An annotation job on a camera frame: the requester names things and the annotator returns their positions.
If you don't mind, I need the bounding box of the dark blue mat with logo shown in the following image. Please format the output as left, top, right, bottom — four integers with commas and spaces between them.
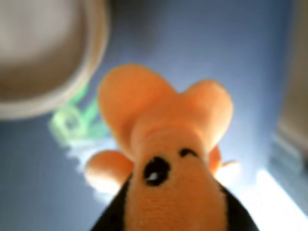
0, 0, 299, 231

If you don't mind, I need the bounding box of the round wooden box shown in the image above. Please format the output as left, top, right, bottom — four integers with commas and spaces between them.
0, 0, 109, 120

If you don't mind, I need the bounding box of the orange octopus plush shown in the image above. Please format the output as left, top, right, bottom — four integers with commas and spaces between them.
84, 63, 240, 231

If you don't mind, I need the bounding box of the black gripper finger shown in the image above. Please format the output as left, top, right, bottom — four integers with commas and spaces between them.
91, 180, 132, 231
218, 185, 261, 231

